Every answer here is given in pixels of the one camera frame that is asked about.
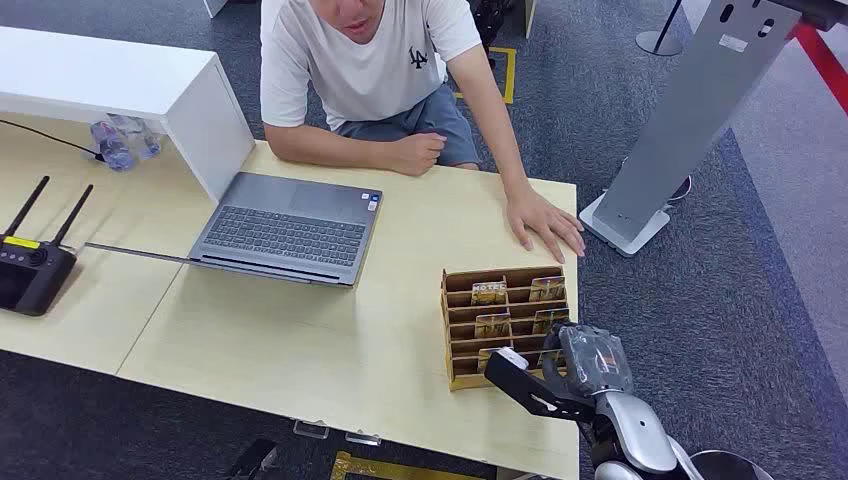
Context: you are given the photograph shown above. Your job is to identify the grey stanchion post base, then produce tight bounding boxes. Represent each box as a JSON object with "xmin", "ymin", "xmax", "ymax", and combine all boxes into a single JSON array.
[{"xmin": 634, "ymin": 0, "xmax": 685, "ymax": 58}]

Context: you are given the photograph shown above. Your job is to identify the wooden card holder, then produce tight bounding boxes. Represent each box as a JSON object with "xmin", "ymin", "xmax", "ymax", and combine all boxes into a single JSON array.
[{"xmin": 440, "ymin": 266, "xmax": 572, "ymax": 392}]

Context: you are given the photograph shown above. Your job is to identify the white desk shelf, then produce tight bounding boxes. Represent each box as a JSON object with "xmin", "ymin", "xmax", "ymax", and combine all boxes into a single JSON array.
[{"xmin": 0, "ymin": 26, "xmax": 256, "ymax": 203}]

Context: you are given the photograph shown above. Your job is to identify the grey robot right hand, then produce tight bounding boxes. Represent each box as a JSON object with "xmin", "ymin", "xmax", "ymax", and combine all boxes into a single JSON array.
[{"xmin": 541, "ymin": 321, "xmax": 635, "ymax": 399}]

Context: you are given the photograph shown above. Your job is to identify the red barrier belt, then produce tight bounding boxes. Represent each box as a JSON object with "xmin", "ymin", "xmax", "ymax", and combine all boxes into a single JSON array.
[{"xmin": 791, "ymin": 23, "xmax": 848, "ymax": 115}]

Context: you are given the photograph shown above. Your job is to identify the thin black cable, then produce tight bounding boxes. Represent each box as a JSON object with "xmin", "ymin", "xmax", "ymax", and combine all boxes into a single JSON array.
[{"xmin": 0, "ymin": 117, "xmax": 106, "ymax": 162}]

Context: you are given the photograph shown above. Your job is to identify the clear plastic water bottle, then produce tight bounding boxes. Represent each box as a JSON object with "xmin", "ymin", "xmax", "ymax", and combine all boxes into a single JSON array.
[
  {"xmin": 109, "ymin": 113, "xmax": 164, "ymax": 160},
  {"xmin": 89, "ymin": 120, "xmax": 137, "ymax": 172}
]

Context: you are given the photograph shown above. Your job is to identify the person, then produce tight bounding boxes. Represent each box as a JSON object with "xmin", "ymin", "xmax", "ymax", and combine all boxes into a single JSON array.
[{"xmin": 259, "ymin": 0, "xmax": 588, "ymax": 265}]

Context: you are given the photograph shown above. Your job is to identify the grey kiosk stand white base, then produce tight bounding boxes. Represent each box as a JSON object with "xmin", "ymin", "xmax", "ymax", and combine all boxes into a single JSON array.
[{"xmin": 579, "ymin": 0, "xmax": 848, "ymax": 258}]

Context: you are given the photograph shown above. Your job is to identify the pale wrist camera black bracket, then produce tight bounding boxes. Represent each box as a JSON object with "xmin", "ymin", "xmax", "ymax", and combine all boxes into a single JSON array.
[{"xmin": 483, "ymin": 346, "xmax": 598, "ymax": 424}]

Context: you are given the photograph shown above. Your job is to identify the yellow floor tape strip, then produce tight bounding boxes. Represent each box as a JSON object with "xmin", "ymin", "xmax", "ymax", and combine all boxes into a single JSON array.
[{"xmin": 329, "ymin": 451, "xmax": 488, "ymax": 480}]

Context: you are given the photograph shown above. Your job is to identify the black chair base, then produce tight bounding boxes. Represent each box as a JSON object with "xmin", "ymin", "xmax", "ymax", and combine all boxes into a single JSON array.
[{"xmin": 466, "ymin": 0, "xmax": 517, "ymax": 68}]

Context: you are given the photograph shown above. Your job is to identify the yellow floor tape outline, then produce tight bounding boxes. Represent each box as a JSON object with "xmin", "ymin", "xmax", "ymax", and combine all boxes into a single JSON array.
[{"xmin": 453, "ymin": 46, "xmax": 518, "ymax": 105}]

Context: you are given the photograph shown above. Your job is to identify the person's left hand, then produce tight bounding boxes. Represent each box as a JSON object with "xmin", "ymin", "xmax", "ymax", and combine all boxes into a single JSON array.
[{"xmin": 505, "ymin": 184, "xmax": 588, "ymax": 265}]

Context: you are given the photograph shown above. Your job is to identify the person's right hand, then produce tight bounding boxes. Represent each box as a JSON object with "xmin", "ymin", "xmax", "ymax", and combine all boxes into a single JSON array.
[{"xmin": 386, "ymin": 131, "xmax": 448, "ymax": 178}]

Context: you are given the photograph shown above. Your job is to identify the grey open laptop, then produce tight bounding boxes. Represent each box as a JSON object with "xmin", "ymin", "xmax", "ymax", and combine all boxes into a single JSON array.
[{"xmin": 84, "ymin": 170, "xmax": 384, "ymax": 289}]

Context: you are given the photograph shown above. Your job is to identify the grey robot torso shell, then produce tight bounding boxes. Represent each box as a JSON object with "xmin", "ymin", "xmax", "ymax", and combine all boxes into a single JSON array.
[{"xmin": 688, "ymin": 450, "xmax": 775, "ymax": 480}]

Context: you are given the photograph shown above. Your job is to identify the black controller with two antennas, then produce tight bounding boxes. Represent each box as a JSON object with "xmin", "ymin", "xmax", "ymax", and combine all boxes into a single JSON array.
[{"xmin": 0, "ymin": 175, "xmax": 95, "ymax": 317}]

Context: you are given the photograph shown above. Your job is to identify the black flat floor object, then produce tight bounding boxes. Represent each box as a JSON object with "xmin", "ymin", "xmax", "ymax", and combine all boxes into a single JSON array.
[{"xmin": 223, "ymin": 439, "xmax": 280, "ymax": 480}]

